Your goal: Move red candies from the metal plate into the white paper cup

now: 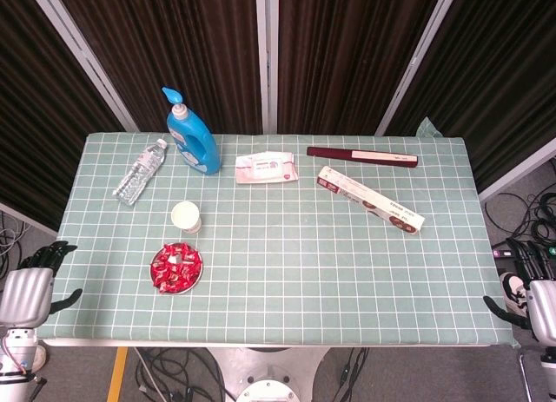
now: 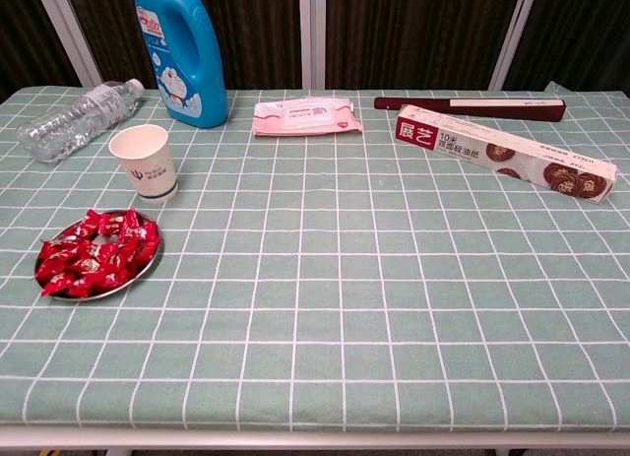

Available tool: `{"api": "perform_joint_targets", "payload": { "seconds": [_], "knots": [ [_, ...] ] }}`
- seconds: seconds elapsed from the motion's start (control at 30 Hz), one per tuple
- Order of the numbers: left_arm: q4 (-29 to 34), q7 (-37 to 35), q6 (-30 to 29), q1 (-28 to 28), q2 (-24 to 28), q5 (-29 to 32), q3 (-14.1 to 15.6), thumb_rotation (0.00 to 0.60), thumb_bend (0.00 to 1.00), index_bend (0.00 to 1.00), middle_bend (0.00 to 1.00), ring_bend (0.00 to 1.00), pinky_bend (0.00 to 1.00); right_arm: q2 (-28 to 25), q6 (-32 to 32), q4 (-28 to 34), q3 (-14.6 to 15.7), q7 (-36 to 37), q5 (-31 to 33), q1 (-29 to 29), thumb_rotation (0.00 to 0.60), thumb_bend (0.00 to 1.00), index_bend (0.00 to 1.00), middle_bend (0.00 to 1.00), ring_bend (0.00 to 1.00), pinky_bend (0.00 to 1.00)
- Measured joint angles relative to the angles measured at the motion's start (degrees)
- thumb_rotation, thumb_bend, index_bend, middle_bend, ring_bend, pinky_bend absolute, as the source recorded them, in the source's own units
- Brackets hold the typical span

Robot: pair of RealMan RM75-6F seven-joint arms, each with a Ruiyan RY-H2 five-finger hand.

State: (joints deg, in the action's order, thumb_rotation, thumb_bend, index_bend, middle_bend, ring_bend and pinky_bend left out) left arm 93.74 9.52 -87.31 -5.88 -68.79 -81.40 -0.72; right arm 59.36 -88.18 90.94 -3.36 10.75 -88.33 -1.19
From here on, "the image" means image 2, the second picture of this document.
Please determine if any clear plastic water bottle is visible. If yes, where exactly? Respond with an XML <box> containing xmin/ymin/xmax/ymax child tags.
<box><xmin>16</xmin><ymin>78</ymin><xmax>147</xmax><ymax>164</ymax></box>

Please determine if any green checked tablecloth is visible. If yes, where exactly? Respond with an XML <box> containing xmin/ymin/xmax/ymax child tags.
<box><xmin>0</xmin><ymin>80</ymin><xmax>630</xmax><ymax>433</ymax></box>

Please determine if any blue detergent bottle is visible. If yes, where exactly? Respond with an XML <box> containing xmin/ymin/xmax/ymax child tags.
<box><xmin>134</xmin><ymin>0</ymin><xmax>230</xmax><ymax>130</ymax></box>

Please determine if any round steel plate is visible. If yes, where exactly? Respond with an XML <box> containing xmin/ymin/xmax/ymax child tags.
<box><xmin>33</xmin><ymin>208</ymin><xmax>163</xmax><ymax>303</ymax></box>

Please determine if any baking paper roll box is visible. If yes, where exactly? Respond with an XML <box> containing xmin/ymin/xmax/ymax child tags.
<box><xmin>395</xmin><ymin>103</ymin><xmax>619</xmax><ymax>206</ymax></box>

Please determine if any pink wet wipes pack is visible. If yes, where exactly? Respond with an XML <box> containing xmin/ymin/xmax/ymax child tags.
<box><xmin>252</xmin><ymin>96</ymin><xmax>364</xmax><ymax>138</ymax></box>

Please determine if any dark curtain partition panel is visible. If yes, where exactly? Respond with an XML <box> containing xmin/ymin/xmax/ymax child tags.
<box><xmin>312</xmin><ymin>0</ymin><xmax>540</xmax><ymax>91</ymax></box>
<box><xmin>63</xmin><ymin>0</ymin><xmax>314</xmax><ymax>91</ymax></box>
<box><xmin>501</xmin><ymin>0</ymin><xmax>630</xmax><ymax>93</ymax></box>
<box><xmin>0</xmin><ymin>0</ymin><xmax>102</xmax><ymax>102</ymax></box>

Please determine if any dark red long box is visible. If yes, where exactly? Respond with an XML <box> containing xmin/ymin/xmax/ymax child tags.
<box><xmin>373</xmin><ymin>96</ymin><xmax>567</xmax><ymax>123</ymax></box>

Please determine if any white paper cup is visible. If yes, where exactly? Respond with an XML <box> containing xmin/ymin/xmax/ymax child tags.
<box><xmin>108</xmin><ymin>123</ymin><xmax>179</xmax><ymax>205</ymax></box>

